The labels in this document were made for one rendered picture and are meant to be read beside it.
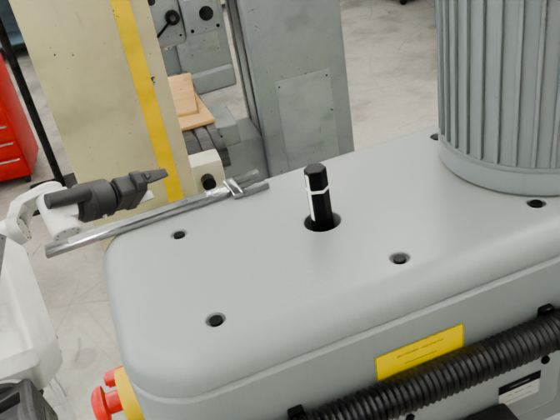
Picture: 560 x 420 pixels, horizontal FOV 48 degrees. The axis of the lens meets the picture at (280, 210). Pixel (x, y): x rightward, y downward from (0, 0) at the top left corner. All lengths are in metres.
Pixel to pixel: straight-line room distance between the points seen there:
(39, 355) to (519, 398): 0.71
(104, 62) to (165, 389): 1.86
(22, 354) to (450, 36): 0.78
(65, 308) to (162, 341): 3.38
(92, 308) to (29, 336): 2.75
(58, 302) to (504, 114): 3.55
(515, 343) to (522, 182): 0.15
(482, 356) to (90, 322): 3.25
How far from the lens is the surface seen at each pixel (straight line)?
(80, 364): 3.51
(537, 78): 0.60
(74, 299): 3.96
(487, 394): 0.72
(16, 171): 5.43
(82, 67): 2.31
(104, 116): 2.37
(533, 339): 0.63
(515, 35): 0.59
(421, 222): 0.62
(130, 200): 1.52
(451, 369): 0.59
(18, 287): 1.13
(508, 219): 0.62
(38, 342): 1.09
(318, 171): 0.59
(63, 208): 1.43
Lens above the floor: 2.24
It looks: 32 degrees down
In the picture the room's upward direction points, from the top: 10 degrees counter-clockwise
